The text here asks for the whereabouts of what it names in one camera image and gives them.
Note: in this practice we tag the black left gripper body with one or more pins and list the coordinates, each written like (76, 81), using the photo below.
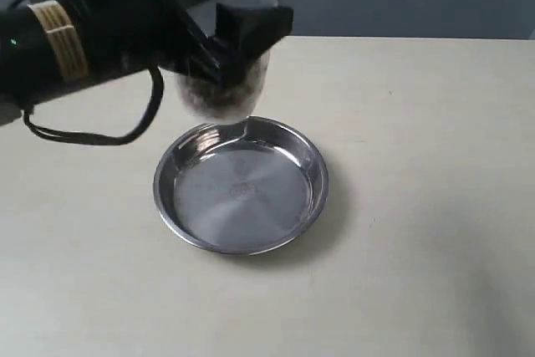
(122, 37)

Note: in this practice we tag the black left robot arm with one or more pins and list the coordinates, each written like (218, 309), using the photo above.
(39, 47)

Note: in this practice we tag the round stainless steel plate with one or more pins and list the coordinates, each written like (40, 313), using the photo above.
(242, 189)

